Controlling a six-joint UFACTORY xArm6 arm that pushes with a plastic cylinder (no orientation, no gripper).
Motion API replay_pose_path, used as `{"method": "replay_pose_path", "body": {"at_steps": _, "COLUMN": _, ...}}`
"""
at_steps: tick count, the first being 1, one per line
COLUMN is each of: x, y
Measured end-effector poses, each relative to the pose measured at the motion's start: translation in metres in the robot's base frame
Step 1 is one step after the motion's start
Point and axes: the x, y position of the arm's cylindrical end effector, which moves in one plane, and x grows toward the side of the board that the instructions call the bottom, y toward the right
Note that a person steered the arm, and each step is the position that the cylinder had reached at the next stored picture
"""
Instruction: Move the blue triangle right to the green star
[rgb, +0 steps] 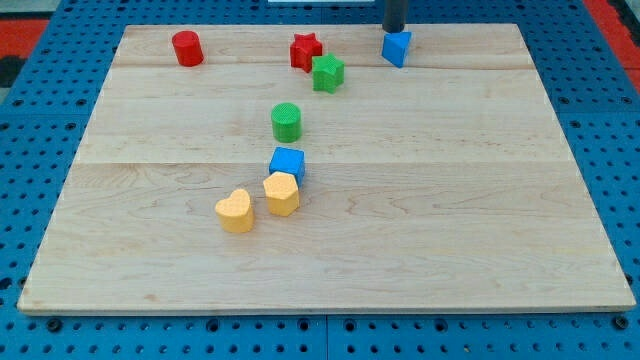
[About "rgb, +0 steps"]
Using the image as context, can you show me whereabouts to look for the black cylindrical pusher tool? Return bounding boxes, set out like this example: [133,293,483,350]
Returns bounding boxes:
[382,0,409,33]

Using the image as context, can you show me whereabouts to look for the red star block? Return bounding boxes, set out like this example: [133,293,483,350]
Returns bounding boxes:
[289,33,323,73]

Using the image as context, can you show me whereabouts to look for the green cylinder block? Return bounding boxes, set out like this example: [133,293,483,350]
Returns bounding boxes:
[271,102,302,143]

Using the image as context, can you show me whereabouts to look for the green star block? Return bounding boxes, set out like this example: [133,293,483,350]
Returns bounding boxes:
[312,53,345,94]

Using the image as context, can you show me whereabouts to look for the blue triangle block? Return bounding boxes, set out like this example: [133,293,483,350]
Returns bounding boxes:
[381,31,412,68]

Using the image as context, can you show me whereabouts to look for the yellow heart block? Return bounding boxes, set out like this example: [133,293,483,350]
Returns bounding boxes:
[215,188,255,233]

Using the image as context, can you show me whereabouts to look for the wooden board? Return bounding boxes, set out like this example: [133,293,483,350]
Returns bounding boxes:
[18,23,636,316]

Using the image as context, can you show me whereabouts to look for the red cylinder block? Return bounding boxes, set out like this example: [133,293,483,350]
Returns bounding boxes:
[172,30,204,67]

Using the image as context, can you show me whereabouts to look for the blue cube block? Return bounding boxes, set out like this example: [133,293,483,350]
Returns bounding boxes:
[268,147,306,187]

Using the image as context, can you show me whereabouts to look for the yellow pentagon block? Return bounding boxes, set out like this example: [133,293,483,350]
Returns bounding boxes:
[263,171,300,217]

